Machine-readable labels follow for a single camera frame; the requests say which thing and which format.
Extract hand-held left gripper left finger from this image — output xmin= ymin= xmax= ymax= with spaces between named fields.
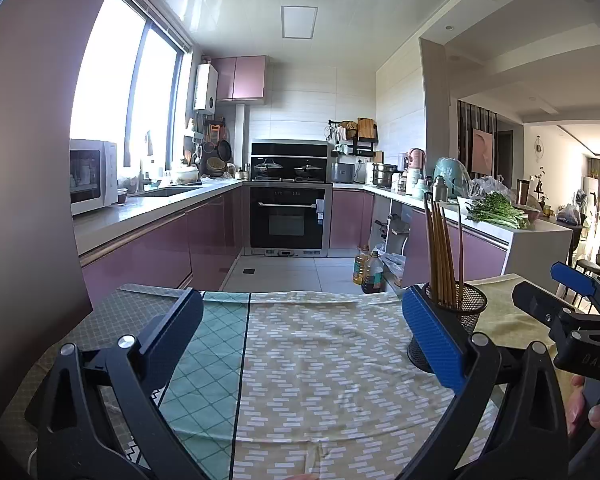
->
xmin=24 ymin=287 xmax=208 ymax=480

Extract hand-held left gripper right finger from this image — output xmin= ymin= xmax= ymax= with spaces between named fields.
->
xmin=400 ymin=285 xmax=571 ymax=480

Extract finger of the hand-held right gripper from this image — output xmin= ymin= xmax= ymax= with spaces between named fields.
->
xmin=551 ymin=261 xmax=600 ymax=313
xmin=512 ymin=282 xmax=600 ymax=333

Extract black mesh holder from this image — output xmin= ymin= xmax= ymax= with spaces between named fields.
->
xmin=406 ymin=281 xmax=488 ymax=373

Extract bunch of wooden chopsticks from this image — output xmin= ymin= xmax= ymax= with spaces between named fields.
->
xmin=422 ymin=192 xmax=466 ymax=311

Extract person's right hand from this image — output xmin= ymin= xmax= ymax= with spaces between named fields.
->
xmin=568 ymin=374 xmax=600 ymax=436

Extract pink base cabinet run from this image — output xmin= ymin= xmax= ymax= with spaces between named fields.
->
xmin=400 ymin=207 xmax=508 ymax=288
xmin=330 ymin=190 xmax=376 ymax=251
xmin=80 ymin=187 xmax=244 ymax=301

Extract white plastic bag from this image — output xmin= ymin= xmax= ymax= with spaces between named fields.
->
xmin=380 ymin=252 xmax=406 ymax=286

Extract dark oil bottle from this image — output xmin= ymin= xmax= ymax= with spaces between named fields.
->
xmin=361 ymin=250 xmax=385 ymax=295

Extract yellow oil bottle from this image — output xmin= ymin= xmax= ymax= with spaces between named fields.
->
xmin=352 ymin=245 xmax=371 ymax=286

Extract green leafy vegetables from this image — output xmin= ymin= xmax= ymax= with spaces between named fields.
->
xmin=464 ymin=192 xmax=531 ymax=231

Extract clear plastic bag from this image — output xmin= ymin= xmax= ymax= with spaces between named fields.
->
xmin=467 ymin=175 xmax=513 ymax=201

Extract patchwork printed tablecloth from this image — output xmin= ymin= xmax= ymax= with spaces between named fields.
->
xmin=0 ymin=273 xmax=581 ymax=480

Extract white kitchen countertop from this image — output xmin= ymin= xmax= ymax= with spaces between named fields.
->
xmin=72 ymin=180 xmax=573 ymax=261

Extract steel sink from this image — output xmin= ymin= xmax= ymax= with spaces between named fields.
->
xmin=140 ymin=186 xmax=191 ymax=198

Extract teal kitchen appliance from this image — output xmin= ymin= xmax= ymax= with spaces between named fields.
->
xmin=432 ymin=156 xmax=468 ymax=200

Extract black built-in oven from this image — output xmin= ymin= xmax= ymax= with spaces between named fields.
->
xmin=250 ymin=185 xmax=327 ymax=256

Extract steel faucet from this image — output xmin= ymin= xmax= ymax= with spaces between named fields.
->
xmin=138 ymin=130 xmax=153 ymax=193

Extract steel stockpot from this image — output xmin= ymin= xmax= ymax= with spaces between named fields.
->
xmin=371 ymin=162 xmax=397 ymax=188

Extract white microwave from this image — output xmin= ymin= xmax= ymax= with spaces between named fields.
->
xmin=70 ymin=139 xmax=118 ymax=217

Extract black range hood stove unit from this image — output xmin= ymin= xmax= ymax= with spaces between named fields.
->
xmin=251 ymin=141 xmax=331 ymax=183

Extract white water heater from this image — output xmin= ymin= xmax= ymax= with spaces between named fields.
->
xmin=194 ymin=63 xmax=218 ymax=115

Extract kitchen window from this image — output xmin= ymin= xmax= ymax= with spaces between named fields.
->
xmin=70 ymin=0 xmax=193 ymax=171

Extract ceiling light panel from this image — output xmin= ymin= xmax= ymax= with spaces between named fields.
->
xmin=281 ymin=5 xmax=319 ymax=39

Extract framed wall picture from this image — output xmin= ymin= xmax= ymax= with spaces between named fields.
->
xmin=471 ymin=128 xmax=495 ymax=174

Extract black wall rack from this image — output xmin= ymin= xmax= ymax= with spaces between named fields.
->
xmin=328 ymin=119 xmax=379 ymax=157

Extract pink wall cabinet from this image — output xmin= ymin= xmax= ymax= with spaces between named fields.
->
xmin=211 ymin=56 xmax=267 ymax=106

